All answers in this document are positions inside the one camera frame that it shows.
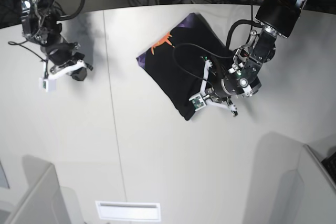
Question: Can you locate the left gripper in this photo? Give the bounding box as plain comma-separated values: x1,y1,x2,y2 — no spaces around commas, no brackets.
201,56,262,117

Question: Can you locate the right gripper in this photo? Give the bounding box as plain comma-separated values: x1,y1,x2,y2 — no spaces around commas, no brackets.
40,42,93,82

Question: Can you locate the black T-shirt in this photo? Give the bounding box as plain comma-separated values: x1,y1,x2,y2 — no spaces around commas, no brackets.
136,13,231,121

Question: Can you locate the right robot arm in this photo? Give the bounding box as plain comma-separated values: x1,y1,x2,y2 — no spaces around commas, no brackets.
20,0,93,81

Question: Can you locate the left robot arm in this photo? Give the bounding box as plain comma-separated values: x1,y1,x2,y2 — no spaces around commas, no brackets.
190,0,307,116

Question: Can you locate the black keyboard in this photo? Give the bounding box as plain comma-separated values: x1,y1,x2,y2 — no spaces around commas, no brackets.
322,154,336,182

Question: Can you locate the grey partition panel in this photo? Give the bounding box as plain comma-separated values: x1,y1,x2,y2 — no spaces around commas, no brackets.
2,164,71,223

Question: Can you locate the white table slot plate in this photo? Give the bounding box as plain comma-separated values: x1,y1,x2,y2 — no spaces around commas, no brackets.
95,201,161,222

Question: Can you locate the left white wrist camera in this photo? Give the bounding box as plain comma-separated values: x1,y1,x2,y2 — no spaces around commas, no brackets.
189,88,210,112

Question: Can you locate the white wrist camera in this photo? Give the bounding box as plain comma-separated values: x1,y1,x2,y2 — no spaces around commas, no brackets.
39,60,86,92
189,88,210,112

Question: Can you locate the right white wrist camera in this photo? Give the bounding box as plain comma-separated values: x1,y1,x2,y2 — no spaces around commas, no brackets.
39,60,86,92

